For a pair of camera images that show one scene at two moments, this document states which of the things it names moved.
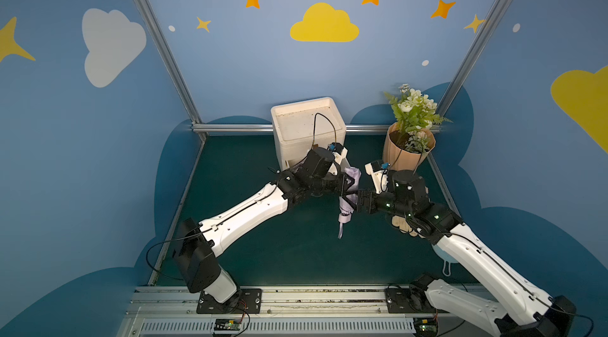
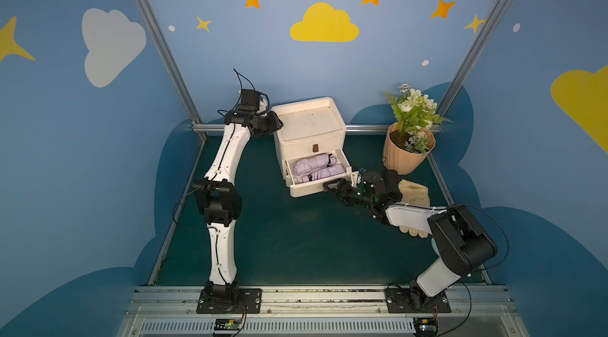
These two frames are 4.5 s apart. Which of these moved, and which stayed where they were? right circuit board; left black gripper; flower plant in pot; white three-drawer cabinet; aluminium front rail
Moved: left black gripper
Stayed: flower plant in pot; right circuit board; aluminium front rail; white three-drawer cabinet
